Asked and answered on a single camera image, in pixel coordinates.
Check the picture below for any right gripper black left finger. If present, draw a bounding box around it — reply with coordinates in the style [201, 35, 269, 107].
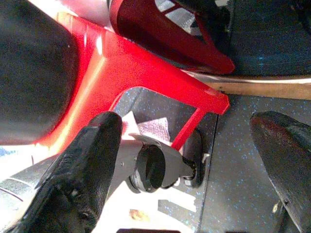
[13, 111, 123, 233]

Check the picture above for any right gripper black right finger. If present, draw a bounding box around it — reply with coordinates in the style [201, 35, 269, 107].
[249, 111, 311, 233]

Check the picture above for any white pink patterned paper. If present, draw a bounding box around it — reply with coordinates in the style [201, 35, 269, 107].
[121, 110, 176, 148]

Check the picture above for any wooden floor threshold strip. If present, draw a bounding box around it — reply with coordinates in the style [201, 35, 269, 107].
[187, 74, 311, 100]

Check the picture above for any red plastic stool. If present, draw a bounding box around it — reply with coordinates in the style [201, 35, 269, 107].
[0, 0, 236, 152]

